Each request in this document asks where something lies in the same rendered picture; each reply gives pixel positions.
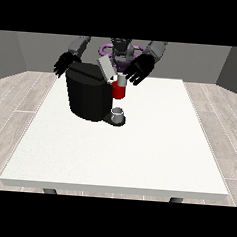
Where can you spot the small grey coffee pod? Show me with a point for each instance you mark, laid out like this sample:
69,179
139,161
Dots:
121,79

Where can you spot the black coffee machine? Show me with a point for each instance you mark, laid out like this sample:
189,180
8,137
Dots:
89,92

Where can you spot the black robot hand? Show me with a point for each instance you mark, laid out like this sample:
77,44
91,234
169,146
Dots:
65,63
140,68

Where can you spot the dark table leg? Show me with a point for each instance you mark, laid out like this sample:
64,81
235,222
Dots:
50,191
176,200

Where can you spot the small grey cup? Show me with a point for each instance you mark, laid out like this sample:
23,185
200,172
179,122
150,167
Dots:
117,114

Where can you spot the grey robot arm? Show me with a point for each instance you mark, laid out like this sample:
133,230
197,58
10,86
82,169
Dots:
156,49
78,45

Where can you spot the grey robot trunk purple rings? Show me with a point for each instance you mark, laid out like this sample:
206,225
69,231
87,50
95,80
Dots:
121,49

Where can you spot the pale grey machine lid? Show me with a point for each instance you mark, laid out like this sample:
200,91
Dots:
106,68

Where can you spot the red pod holder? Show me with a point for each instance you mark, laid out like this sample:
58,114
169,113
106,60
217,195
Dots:
118,90

